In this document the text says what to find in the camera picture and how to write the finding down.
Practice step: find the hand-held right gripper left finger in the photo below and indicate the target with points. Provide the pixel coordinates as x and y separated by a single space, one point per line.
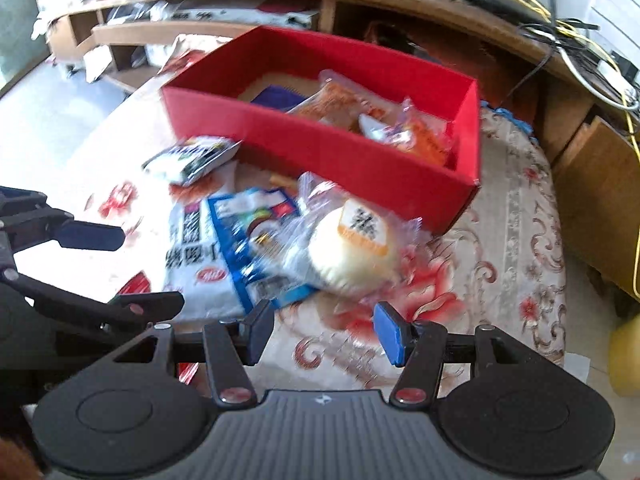
257 332

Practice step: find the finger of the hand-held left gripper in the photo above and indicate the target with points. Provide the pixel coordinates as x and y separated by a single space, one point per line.
90 236
150 305

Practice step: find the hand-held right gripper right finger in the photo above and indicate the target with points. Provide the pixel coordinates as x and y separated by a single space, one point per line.
390 332

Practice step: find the white noodle snack packet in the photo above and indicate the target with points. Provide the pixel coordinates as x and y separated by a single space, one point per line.
195 265

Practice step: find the bun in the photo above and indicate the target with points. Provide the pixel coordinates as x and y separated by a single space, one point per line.
350 260

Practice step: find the blue snack packet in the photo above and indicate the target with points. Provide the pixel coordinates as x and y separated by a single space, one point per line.
235 240

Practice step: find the black and white snack packet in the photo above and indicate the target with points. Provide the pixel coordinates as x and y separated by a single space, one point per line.
190 157

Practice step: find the red cardboard box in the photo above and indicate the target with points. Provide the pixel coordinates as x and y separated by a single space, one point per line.
320 160

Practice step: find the small clear orange packet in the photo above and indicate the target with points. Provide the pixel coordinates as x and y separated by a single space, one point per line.
425 145

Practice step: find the dark purple packet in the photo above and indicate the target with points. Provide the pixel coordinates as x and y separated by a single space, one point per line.
277 96

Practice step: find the orange spicy strips packet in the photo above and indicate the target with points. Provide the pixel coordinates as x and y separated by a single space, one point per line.
330 102

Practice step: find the loose white papers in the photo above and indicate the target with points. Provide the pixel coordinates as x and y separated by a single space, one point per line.
97 62

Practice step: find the yellow plastic object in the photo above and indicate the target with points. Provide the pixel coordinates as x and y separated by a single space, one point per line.
627 360

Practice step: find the wooden side cabinet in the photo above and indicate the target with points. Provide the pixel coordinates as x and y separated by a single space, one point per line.
595 200

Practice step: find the silver set-top device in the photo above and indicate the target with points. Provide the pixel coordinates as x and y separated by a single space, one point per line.
240 16

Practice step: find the stack of white boards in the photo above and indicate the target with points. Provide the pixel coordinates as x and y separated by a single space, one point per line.
620 5

